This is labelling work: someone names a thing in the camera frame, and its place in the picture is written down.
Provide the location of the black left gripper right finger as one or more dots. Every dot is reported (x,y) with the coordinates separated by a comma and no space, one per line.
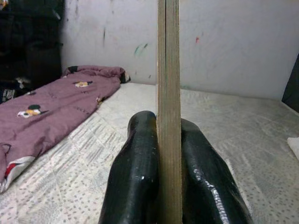
(205,191)

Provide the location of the black tufted headboard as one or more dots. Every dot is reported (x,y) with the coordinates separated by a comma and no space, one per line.
(292,91)

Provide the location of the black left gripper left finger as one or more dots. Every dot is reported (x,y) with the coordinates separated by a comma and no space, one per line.
(133,182)

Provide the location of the pink cartoon mouse blanket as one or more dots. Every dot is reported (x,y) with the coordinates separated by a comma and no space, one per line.
(58,112)

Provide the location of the white quilted mattress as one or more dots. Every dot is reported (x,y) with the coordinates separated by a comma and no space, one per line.
(233,130)

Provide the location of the colourful children's book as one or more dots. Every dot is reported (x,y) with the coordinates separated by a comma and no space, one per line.
(169,93)

